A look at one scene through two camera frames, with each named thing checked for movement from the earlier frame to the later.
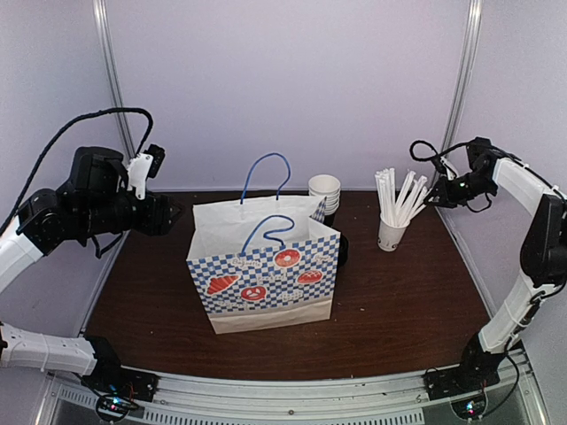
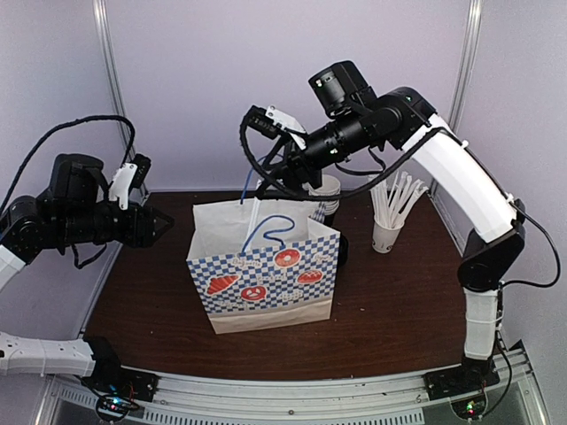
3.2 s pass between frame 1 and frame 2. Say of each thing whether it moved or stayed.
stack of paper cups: stayed
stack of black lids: stayed
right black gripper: moved
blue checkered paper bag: stayed
